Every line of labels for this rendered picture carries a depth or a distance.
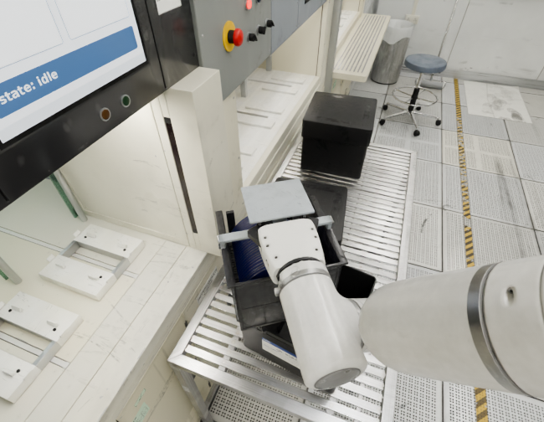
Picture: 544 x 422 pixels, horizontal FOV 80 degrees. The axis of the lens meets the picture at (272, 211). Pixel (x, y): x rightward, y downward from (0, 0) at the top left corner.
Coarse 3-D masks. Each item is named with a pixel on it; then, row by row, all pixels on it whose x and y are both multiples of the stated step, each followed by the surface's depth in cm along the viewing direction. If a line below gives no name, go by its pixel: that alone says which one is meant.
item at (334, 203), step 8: (304, 184) 128; (312, 184) 128; (320, 184) 128; (328, 184) 128; (312, 192) 125; (320, 192) 125; (328, 192) 125; (336, 192) 125; (344, 192) 125; (320, 200) 121; (328, 200) 121; (336, 200) 121; (344, 200) 121; (328, 208) 118; (336, 208) 118; (344, 208) 118; (336, 216) 116; (344, 216) 116; (336, 224) 113; (336, 232) 110
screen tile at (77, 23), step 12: (72, 0) 42; (84, 0) 44; (96, 0) 46; (108, 0) 47; (120, 0) 49; (60, 12) 41; (72, 12) 43; (84, 12) 44; (96, 12) 46; (108, 12) 48; (120, 12) 50; (72, 24) 43; (84, 24) 45; (96, 24) 46; (108, 24) 48; (72, 36) 44
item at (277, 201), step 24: (264, 192) 63; (288, 192) 63; (216, 216) 72; (264, 216) 58; (288, 216) 58; (312, 216) 76; (336, 240) 67; (336, 264) 63; (240, 288) 60; (264, 288) 62; (240, 312) 66; (264, 312) 68
